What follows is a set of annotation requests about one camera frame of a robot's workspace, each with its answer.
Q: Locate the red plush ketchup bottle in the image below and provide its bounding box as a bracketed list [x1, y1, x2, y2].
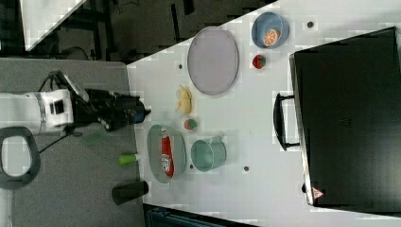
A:
[161, 129, 174, 178]

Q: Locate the small red plush strawberry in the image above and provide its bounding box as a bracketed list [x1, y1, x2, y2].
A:
[253, 55, 266, 69]

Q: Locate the blue bowl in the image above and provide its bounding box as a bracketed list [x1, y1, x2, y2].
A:
[252, 12, 289, 49]

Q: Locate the green plush pepper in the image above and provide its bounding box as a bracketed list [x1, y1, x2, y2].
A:
[118, 154, 141, 166]

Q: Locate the black round container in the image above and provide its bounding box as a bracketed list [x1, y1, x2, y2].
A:
[112, 181, 149, 205]

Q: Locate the large grey round plate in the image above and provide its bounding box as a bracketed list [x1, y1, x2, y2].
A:
[187, 26, 239, 96]

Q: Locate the black toaster oven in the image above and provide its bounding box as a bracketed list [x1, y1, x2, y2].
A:
[289, 26, 401, 217]

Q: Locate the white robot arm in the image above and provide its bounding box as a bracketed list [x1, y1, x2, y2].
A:
[1, 89, 151, 135]

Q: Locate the plush orange slice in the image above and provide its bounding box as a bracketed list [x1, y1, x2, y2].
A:
[264, 28, 281, 47]

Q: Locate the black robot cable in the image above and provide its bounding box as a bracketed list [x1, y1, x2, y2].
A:
[37, 70, 83, 155]

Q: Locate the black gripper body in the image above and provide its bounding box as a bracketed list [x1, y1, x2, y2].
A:
[72, 89, 151, 131]

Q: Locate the green metal cup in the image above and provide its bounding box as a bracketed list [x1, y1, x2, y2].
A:
[191, 136, 227, 172]

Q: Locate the plush peeled banana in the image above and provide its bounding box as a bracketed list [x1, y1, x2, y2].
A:
[175, 85, 192, 115]

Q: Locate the plush strawberry near strainer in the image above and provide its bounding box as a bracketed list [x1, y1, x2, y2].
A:
[183, 118, 197, 130]

